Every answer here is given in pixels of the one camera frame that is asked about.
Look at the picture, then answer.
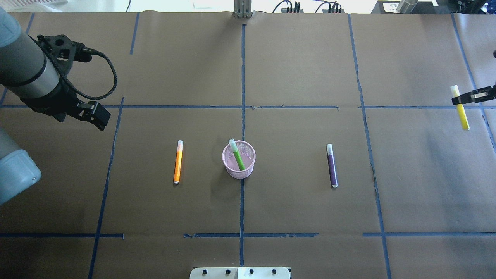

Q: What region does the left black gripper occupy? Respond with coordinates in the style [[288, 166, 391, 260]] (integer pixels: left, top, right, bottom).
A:
[[20, 79, 110, 131]]

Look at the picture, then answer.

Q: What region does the yellow highlighter pen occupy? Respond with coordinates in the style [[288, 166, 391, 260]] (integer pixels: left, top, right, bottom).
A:
[[450, 85, 470, 131]]

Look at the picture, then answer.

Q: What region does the orange highlighter pen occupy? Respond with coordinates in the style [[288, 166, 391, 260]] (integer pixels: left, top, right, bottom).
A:
[[172, 140, 184, 185]]

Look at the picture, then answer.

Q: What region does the green highlighter pen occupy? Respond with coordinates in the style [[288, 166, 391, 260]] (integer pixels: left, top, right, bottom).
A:
[[229, 138, 246, 171]]

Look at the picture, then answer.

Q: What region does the purple highlighter pen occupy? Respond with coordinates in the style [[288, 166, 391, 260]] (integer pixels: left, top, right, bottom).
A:
[[326, 144, 338, 188]]

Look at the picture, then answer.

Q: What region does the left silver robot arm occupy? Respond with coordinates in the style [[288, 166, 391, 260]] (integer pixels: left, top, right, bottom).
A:
[[0, 9, 118, 204]]

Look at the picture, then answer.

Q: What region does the pink mesh pen holder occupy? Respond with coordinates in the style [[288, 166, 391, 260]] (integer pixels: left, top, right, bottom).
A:
[[222, 138, 256, 179]]

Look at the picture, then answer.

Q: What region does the black office chair part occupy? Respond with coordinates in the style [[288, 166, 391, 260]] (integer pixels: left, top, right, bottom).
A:
[[435, 0, 495, 14]]

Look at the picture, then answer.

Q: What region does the small steel cup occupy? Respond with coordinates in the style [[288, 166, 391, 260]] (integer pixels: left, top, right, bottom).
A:
[[396, 0, 419, 14]]

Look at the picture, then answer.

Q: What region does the white plastic basket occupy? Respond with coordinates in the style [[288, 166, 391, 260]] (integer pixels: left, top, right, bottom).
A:
[[0, 0, 69, 12]]

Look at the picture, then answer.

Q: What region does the black box under cup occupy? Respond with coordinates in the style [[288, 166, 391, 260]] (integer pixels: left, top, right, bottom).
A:
[[371, 0, 440, 14]]

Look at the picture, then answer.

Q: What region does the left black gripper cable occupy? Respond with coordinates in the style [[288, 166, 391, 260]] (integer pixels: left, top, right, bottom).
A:
[[64, 48, 118, 100]]

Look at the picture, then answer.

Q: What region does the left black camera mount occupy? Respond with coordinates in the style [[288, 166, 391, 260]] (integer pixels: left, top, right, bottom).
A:
[[37, 35, 92, 78]]

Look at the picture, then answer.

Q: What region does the aluminium frame post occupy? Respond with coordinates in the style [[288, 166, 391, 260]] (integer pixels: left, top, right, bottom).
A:
[[232, 0, 253, 18]]

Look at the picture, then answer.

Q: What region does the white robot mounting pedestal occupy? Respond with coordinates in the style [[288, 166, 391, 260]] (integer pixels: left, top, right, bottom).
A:
[[189, 266, 292, 279]]

